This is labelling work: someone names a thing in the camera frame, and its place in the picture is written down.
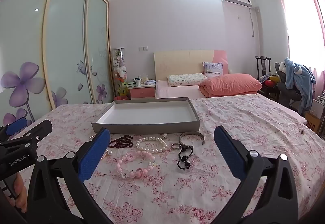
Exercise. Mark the colourful toys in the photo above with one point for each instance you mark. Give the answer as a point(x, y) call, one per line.
point(270, 81)

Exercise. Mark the pink nightstand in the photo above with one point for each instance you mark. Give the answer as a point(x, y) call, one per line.
point(142, 91)

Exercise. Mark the pink floral bed sheet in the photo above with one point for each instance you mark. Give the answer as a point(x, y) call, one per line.
point(177, 193)

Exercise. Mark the cream and pink headboard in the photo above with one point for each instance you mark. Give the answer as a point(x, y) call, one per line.
point(182, 64)

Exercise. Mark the blue fleece garment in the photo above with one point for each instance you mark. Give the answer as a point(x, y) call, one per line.
point(297, 76)

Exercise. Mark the clear plush toy tube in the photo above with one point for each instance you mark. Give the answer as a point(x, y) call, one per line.
point(120, 71)

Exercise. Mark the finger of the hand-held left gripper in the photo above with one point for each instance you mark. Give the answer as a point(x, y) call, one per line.
point(40, 128)
point(15, 125)

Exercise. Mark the white wall switch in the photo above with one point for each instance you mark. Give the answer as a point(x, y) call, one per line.
point(143, 48)

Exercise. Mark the white patterned pillow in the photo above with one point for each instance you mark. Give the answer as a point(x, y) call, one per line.
point(186, 79)

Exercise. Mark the silver cuff bangle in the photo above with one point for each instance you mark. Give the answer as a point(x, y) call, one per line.
point(191, 133)

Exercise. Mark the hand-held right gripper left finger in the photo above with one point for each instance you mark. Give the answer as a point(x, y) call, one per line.
point(94, 152)

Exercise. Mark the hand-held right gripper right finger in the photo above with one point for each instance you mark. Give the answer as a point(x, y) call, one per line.
point(229, 152)

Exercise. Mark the wooden crate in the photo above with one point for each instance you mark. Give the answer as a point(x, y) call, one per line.
point(313, 122)

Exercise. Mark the grey chair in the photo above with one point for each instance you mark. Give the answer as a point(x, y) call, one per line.
point(285, 91)

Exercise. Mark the purple print pillow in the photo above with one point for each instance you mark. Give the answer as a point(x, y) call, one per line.
point(212, 69)

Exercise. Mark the grey cardboard tray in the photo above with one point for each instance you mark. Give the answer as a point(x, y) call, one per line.
point(147, 114)

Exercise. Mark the dark wooden chair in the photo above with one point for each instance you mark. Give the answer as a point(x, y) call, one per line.
point(262, 66)

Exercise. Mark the pink curtain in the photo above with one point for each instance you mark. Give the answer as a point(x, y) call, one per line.
point(299, 23)

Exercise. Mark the white cup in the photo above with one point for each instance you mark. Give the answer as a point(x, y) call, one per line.
point(137, 82)

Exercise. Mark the person's left hand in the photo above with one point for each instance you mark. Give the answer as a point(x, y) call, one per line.
point(21, 193)

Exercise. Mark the pink sheeted bed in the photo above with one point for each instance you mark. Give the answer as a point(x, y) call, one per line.
point(175, 91)

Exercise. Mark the flower print sliding wardrobe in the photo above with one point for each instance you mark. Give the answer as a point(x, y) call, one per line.
point(66, 36)

